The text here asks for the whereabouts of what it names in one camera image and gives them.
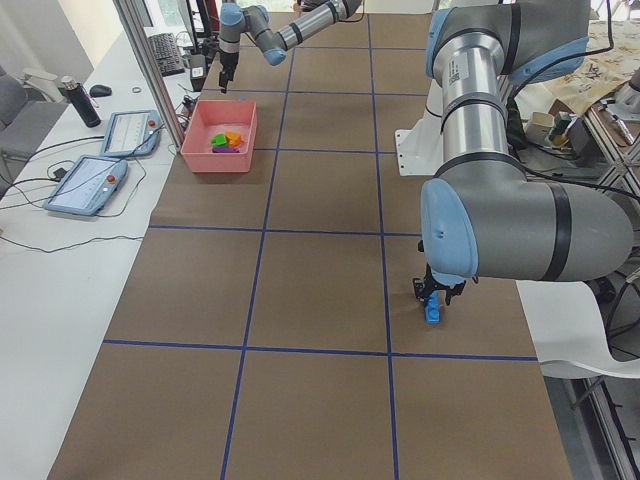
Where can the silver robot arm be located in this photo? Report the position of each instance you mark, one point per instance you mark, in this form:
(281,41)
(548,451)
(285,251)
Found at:
(254,21)
(480,215)

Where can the far teach pendant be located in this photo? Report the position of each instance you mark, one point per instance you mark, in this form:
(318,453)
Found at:
(131,134)

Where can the purple sloped block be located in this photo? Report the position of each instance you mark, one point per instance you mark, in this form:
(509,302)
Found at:
(225,150)

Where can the black water bottle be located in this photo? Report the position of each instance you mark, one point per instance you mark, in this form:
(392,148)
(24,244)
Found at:
(78,97)

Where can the black keyboard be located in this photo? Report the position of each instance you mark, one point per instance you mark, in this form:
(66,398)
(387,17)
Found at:
(166,54)

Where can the orange sloped block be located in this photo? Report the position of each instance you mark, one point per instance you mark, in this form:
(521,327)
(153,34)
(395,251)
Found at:
(234,139)

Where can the near teach pendant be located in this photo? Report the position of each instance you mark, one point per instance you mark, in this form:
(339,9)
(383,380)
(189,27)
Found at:
(87,186)

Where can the teach pendant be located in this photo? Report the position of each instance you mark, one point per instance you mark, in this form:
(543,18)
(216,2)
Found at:
(131,134)
(87,186)

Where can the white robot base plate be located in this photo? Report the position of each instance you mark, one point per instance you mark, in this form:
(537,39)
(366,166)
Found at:
(419,150)

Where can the black computer mouse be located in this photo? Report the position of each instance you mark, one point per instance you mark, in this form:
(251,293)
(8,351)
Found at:
(99,91)

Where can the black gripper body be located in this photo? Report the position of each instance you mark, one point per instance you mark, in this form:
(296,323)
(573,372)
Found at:
(431,287)
(229,60)

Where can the aluminium frame post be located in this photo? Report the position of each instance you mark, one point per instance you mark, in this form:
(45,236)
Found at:
(134,29)

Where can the long blue four-stud block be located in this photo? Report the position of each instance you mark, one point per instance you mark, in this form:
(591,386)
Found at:
(432,309)

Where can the pink plastic box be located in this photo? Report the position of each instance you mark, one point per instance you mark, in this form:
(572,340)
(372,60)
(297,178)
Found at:
(211,117)

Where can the green two-stud block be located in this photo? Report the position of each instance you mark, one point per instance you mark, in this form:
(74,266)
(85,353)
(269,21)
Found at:
(219,140)

